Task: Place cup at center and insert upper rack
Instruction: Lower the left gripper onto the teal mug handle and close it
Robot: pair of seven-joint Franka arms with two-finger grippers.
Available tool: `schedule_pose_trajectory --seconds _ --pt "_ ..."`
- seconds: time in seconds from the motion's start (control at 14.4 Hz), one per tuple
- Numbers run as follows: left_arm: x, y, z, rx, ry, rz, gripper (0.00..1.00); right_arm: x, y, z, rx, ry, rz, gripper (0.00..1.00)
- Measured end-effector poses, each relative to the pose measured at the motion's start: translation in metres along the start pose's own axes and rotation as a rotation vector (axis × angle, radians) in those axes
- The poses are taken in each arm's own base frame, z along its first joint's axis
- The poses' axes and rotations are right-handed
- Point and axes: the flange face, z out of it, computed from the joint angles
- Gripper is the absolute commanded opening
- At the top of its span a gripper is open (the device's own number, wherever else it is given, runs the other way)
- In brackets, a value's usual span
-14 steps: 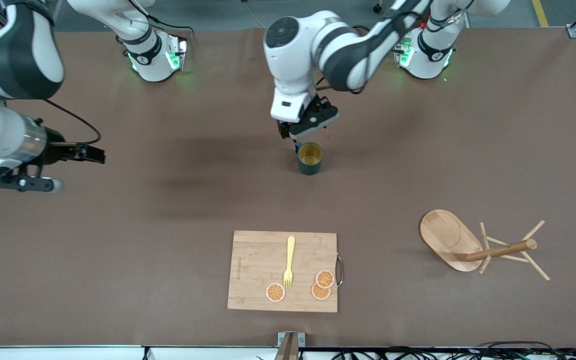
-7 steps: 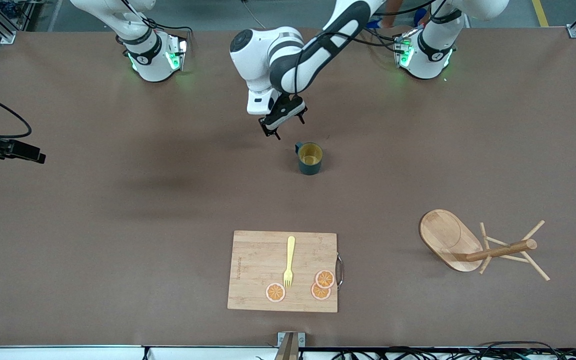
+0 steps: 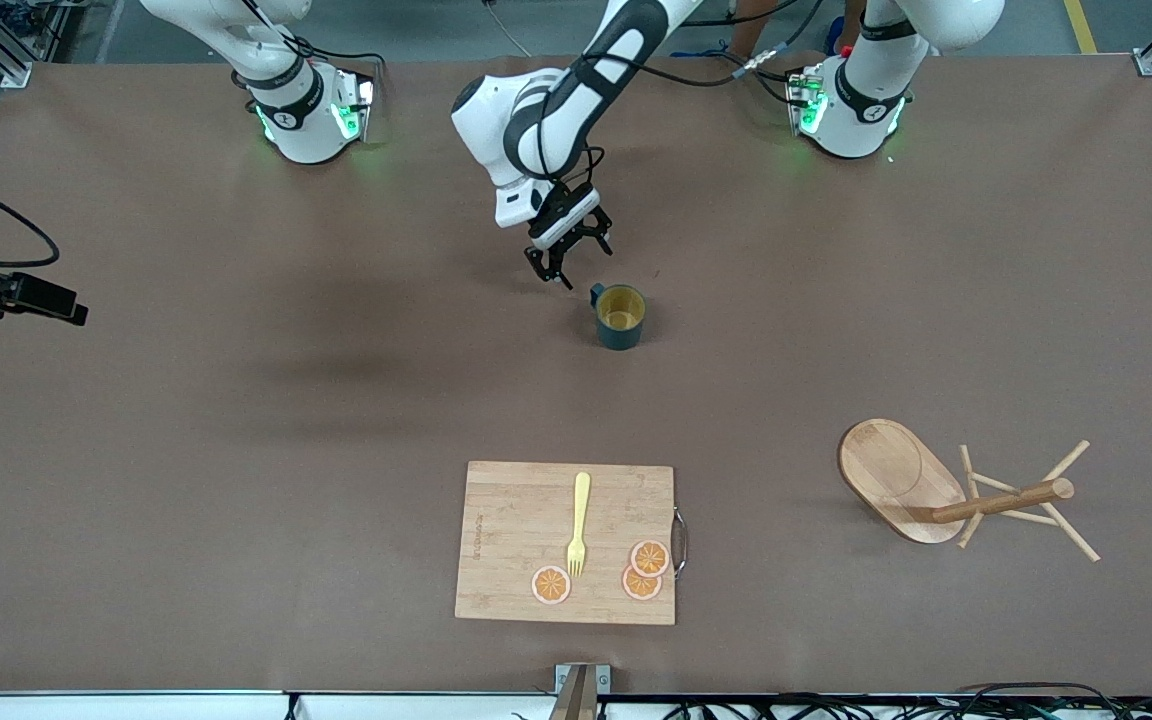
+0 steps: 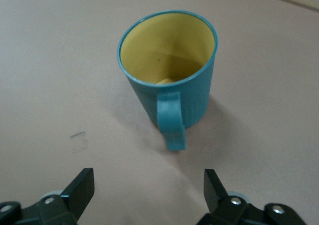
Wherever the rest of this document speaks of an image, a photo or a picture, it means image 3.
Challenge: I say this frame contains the black cable bundle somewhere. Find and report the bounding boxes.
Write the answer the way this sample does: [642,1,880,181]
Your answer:
[661,682,1152,720]

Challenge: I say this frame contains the white table edge rail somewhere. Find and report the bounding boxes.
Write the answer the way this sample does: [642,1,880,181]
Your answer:
[0,689,557,720]

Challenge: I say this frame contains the yellow fork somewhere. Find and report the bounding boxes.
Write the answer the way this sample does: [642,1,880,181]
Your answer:
[566,472,593,578]

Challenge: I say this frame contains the metal table edge bracket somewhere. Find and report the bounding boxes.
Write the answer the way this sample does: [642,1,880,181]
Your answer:
[548,663,611,720]

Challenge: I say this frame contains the bamboo cutting board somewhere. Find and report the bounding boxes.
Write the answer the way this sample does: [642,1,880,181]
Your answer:
[454,460,689,627]

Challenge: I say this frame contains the black base power cable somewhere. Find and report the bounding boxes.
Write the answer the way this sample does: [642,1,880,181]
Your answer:
[726,48,799,109]

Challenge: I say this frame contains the teal cup yellow inside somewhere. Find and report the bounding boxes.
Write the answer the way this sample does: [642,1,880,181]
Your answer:
[590,283,648,351]

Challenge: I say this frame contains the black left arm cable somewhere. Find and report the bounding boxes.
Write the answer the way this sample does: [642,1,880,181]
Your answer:
[534,0,827,196]

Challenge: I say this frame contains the wooden mug tree stand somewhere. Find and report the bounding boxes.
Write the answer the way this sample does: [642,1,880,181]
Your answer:
[838,418,1102,563]

